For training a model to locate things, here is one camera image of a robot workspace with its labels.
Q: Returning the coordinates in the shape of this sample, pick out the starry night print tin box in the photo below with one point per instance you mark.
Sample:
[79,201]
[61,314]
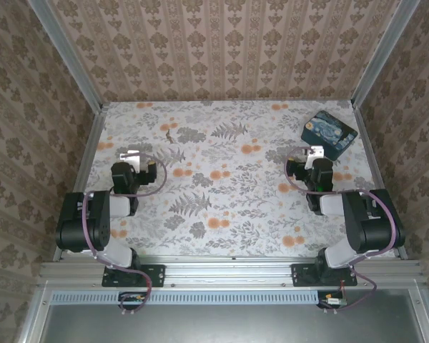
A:
[330,134]

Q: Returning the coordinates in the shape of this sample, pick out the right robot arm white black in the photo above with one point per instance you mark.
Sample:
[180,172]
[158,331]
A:
[372,228]

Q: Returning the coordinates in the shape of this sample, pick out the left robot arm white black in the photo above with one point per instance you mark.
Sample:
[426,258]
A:
[71,228]

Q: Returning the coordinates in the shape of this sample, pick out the small black controller board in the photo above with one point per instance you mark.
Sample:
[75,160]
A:
[332,300]
[132,302]

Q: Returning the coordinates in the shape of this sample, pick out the grey metal panel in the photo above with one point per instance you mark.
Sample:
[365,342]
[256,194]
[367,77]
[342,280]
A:
[218,325]

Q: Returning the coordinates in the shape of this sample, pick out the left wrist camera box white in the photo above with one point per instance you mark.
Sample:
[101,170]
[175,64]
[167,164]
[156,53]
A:
[134,160]

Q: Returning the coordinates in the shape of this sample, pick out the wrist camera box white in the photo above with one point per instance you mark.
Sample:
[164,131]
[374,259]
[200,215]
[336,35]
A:
[314,153]
[134,160]

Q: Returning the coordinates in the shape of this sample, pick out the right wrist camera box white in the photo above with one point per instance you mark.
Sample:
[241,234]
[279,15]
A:
[314,153]

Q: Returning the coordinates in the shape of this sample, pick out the aluminium table side rail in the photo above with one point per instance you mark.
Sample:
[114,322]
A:
[86,168]
[375,160]

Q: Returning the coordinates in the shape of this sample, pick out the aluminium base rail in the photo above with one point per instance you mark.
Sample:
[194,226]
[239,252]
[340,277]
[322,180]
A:
[229,269]

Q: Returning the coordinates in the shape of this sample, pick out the aluminium frame post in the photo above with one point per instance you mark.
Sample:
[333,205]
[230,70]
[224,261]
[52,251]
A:
[386,53]
[64,53]

